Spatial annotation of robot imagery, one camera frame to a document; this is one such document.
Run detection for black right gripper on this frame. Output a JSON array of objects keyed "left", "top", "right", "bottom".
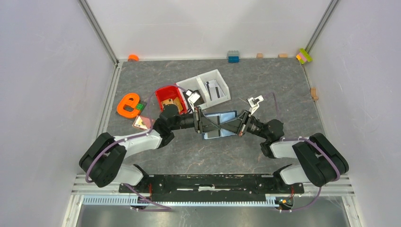
[{"left": 219, "top": 110, "right": 269, "bottom": 140}]

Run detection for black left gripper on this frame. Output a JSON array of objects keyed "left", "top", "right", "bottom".
[{"left": 170, "top": 106, "right": 221, "bottom": 134}]

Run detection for grey VIP card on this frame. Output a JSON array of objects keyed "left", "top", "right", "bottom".
[{"left": 204, "top": 130, "right": 220, "bottom": 140}]

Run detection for blue card holder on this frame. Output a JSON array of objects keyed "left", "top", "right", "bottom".
[{"left": 202, "top": 110, "right": 238, "bottom": 140}]

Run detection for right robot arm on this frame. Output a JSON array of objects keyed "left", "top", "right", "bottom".
[{"left": 220, "top": 111, "right": 349, "bottom": 193}]

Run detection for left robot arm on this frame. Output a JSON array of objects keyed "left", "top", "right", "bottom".
[{"left": 79, "top": 105, "right": 221, "bottom": 193}]

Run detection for white cards in bin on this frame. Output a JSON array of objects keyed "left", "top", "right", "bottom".
[{"left": 204, "top": 79, "right": 225, "bottom": 101}]

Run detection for white bin with cards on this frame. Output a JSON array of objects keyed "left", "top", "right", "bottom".
[{"left": 197, "top": 69, "right": 231, "bottom": 108}]

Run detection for tan object in red bin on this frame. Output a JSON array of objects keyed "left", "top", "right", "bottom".
[{"left": 161, "top": 97, "right": 184, "bottom": 113}]

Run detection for white bin with wallets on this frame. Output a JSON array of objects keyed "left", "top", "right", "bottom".
[{"left": 176, "top": 76, "right": 210, "bottom": 110}]

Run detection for red bin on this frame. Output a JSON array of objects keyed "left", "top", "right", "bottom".
[{"left": 155, "top": 86, "right": 187, "bottom": 114}]

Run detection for pink white small box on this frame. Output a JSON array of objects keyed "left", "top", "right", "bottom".
[{"left": 132, "top": 115, "right": 155, "bottom": 130}]

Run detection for blue grey toy brick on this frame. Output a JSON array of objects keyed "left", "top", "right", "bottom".
[{"left": 227, "top": 51, "right": 240, "bottom": 63}]

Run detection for green toy block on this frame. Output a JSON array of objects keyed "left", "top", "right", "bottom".
[{"left": 135, "top": 103, "right": 147, "bottom": 112}]

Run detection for flat tan wooden block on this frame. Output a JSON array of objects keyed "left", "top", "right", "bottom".
[{"left": 278, "top": 53, "right": 288, "bottom": 58}]

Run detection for curved wooden block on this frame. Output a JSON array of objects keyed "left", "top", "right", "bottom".
[{"left": 310, "top": 87, "right": 319, "bottom": 102}]

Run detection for orange letter-shaped toy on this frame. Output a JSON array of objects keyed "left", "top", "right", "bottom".
[{"left": 116, "top": 93, "right": 141, "bottom": 119}]

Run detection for multicolour brick stack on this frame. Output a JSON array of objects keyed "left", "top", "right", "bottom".
[{"left": 296, "top": 48, "right": 313, "bottom": 65}]

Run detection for orange round toy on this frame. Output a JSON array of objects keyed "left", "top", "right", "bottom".
[{"left": 127, "top": 54, "right": 139, "bottom": 61}]

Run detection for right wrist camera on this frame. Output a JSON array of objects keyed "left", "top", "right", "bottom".
[{"left": 247, "top": 95, "right": 264, "bottom": 115}]

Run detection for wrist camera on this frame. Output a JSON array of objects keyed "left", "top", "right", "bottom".
[
  {"left": 185, "top": 90, "right": 201, "bottom": 110},
  {"left": 247, "top": 95, "right": 264, "bottom": 115}
]

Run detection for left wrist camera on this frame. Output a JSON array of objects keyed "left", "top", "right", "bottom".
[{"left": 185, "top": 90, "right": 201, "bottom": 110}]

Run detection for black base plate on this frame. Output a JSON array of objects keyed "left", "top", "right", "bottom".
[{"left": 132, "top": 174, "right": 305, "bottom": 194}]

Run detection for blue cable comb strip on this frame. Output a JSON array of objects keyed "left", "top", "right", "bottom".
[{"left": 82, "top": 195, "right": 286, "bottom": 208}]

